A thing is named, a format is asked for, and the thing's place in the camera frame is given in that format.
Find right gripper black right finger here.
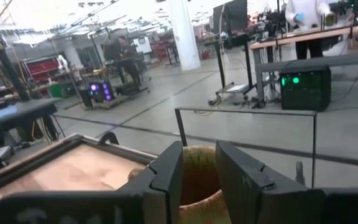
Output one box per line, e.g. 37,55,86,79
214,139,323,224

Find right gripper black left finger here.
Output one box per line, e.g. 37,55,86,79
118,140,185,224

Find brown ceramic mug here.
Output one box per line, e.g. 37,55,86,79
128,145,233,224

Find computer tower with purple lights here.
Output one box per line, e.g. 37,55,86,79
86,81,117,106

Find computer tower with green lights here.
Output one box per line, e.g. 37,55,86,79
279,64,333,113

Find black rolling monitor stand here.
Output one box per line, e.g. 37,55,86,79
208,32,258,106

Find person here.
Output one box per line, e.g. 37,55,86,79
116,35,143,87
285,0,336,60

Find green bin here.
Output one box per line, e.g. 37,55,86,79
47,83,67,98

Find wide white pillar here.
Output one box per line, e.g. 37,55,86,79
167,0,202,72

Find red storage rack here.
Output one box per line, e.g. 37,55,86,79
21,57,62,84

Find black monitor seen from behind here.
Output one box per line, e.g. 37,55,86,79
212,0,249,35

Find wooden workbench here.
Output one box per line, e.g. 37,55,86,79
248,21,358,104

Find black pole with yellow label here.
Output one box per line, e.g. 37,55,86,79
0,40,31,103

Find small black mount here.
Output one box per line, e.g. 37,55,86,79
295,161,306,186

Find black cable hook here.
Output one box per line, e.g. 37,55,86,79
97,131,121,147

